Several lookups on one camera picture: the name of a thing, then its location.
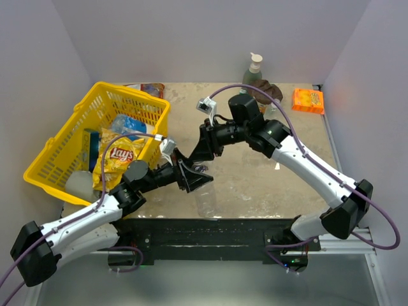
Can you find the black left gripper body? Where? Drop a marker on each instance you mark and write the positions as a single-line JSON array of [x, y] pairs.
[[164, 174]]

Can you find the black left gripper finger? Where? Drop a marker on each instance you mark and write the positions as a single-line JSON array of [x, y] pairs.
[[183, 172], [200, 179]]

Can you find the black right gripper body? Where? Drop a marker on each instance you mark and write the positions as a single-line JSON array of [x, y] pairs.
[[228, 134]]

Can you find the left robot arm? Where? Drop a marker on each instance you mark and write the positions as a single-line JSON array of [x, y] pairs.
[[39, 251]]

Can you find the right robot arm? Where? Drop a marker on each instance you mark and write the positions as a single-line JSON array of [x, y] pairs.
[[346, 198]]

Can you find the uncapped clear bottle by bag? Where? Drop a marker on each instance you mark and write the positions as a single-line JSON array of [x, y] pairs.
[[271, 109]]

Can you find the green soap pump bottle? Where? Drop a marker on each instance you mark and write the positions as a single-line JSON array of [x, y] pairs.
[[253, 73]]

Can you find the yellow Lays chips bag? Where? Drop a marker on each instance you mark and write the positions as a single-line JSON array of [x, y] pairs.
[[114, 159]]

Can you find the blue white plastic package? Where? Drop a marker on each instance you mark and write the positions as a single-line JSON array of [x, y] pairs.
[[124, 125]]

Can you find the red snack bag behind basket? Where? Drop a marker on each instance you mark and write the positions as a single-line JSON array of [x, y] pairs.
[[153, 89]]

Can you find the orange candy box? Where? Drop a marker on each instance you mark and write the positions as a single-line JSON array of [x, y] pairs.
[[308, 100]]

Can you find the yellow plastic shopping basket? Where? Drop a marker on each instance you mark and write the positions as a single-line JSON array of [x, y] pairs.
[[60, 156]]

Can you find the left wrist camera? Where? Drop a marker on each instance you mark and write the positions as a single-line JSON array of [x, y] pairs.
[[167, 147]]

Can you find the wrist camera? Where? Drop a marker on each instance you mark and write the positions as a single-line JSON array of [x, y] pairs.
[[167, 147], [208, 106]]

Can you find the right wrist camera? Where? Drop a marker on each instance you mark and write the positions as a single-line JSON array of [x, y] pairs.
[[208, 106]]

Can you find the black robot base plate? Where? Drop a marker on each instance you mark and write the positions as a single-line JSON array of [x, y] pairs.
[[149, 240]]

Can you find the aluminium frame rail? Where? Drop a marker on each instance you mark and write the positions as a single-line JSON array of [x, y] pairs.
[[355, 247]]

